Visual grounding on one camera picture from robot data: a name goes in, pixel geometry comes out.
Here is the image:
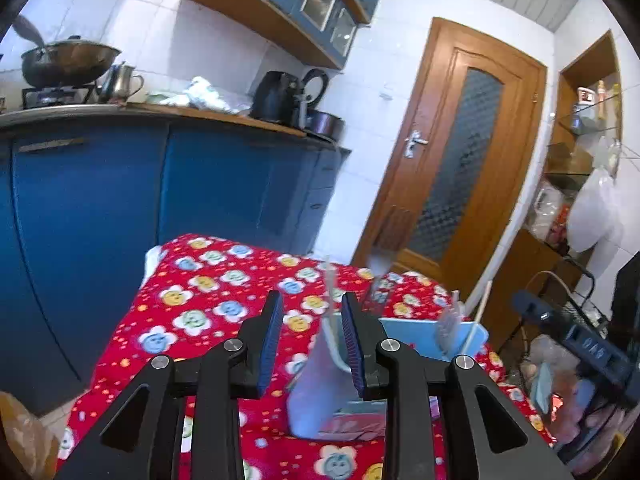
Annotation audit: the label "wooden chopstick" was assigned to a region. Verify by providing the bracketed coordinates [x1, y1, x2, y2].
[460, 280, 492, 356]

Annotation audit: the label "blue kitchen base cabinets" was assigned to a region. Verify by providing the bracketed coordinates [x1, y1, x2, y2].
[1, 105, 348, 415]

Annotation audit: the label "person's right hand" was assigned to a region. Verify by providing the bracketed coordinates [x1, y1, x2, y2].
[548, 370, 639, 479]

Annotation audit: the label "black metal rack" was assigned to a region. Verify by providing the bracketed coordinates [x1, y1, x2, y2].
[499, 253, 616, 371]

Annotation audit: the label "red smiley flower tablecloth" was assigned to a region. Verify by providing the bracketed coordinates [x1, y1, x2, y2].
[56, 232, 557, 480]

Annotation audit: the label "light blue utensil box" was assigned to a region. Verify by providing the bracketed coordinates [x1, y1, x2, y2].
[286, 313, 488, 442]

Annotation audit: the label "white plastic bag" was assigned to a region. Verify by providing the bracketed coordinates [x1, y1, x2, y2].
[566, 167, 620, 252]

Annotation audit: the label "wooden door with glass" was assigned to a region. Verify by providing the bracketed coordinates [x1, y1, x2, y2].
[352, 18, 547, 299]

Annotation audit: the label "wooden shelf unit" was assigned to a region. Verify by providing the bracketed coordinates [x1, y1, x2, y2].
[484, 30, 623, 329]

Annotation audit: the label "crumpled cloth on counter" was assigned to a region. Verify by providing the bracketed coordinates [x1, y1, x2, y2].
[145, 76, 246, 115]

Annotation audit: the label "steel kettle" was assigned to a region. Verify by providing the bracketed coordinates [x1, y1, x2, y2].
[98, 62, 144, 104]

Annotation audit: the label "black wok on stove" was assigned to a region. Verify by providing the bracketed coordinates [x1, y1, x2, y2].
[12, 14, 120, 88]

